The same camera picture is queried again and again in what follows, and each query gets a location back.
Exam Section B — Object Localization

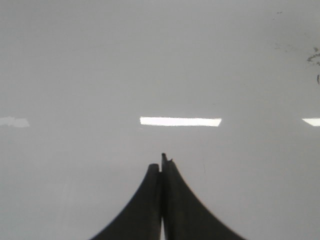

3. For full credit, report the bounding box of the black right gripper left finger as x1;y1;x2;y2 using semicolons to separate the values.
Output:
93;163;162;240

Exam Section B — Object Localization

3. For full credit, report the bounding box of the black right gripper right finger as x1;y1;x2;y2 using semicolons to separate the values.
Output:
161;153;244;240

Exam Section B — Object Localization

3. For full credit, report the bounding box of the white whiteboard with aluminium frame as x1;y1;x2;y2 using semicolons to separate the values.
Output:
0;0;320;240

